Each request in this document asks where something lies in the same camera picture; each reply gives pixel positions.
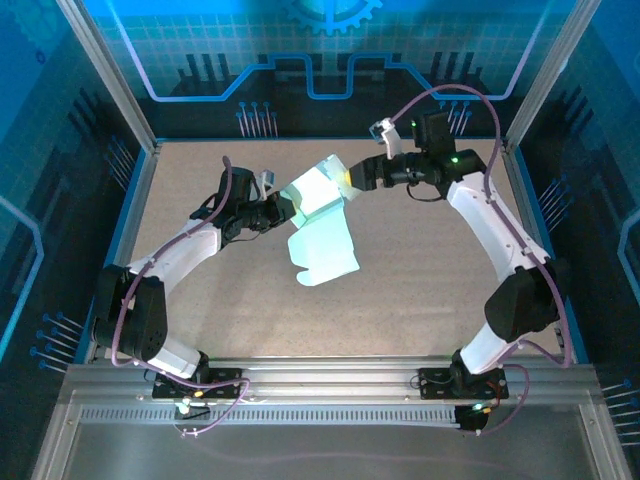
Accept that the pale green paper box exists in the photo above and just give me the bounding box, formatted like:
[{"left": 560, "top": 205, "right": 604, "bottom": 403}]
[{"left": 279, "top": 154, "right": 361, "bottom": 287}]

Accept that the blue printed backdrop panel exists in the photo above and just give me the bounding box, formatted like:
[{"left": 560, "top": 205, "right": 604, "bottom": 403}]
[{"left": 82, "top": 0, "right": 584, "bottom": 140}]

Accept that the blue printed side panel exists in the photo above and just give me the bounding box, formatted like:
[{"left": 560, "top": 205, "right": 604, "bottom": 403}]
[
  {"left": 0, "top": 0, "right": 151, "bottom": 480},
  {"left": 514, "top": 0, "right": 640, "bottom": 480}
]

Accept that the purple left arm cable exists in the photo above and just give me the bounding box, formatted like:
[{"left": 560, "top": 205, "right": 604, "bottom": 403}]
[{"left": 109, "top": 155, "right": 251, "bottom": 439}]

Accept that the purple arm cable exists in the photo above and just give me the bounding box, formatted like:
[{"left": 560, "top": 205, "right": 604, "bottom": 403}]
[
  {"left": 109, "top": 155, "right": 251, "bottom": 439},
  {"left": 389, "top": 83, "right": 574, "bottom": 439}
]

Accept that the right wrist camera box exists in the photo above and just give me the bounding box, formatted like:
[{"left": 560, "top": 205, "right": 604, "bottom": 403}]
[{"left": 368, "top": 117, "right": 402, "bottom": 157}]

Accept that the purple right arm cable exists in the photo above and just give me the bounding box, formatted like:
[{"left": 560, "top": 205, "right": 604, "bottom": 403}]
[{"left": 389, "top": 83, "right": 574, "bottom": 439}]

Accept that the aluminium side rail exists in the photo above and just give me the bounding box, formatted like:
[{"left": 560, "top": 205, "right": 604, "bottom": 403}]
[
  {"left": 498, "top": 139, "right": 577, "bottom": 364},
  {"left": 82, "top": 142, "right": 162, "bottom": 364}
]

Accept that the aluminium frame post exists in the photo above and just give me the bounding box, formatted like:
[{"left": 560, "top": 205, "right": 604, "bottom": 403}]
[
  {"left": 57, "top": 0, "right": 161, "bottom": 154},
  {"left": 503, "top": 0, "right": 599, "bottom": 151}
]

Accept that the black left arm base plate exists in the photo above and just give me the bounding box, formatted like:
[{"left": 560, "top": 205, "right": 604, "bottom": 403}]
[{"left": 151, "top": 367, "right": 244, "bottom": 400}]

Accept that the aluminium cross rail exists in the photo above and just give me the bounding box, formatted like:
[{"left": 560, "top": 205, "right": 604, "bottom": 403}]
[{"left": 59, "top": 355, "right": 601, "bottom": 404}]

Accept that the slotted grey cable duct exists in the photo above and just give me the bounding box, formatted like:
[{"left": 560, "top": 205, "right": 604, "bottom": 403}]
[{"left": 79, "top": 407, "right": 461, "bottom": 427}]

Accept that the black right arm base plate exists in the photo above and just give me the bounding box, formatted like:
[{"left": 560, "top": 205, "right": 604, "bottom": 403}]
[{"left": 418, "top": 366, "right": 510, "bottom": 400}]

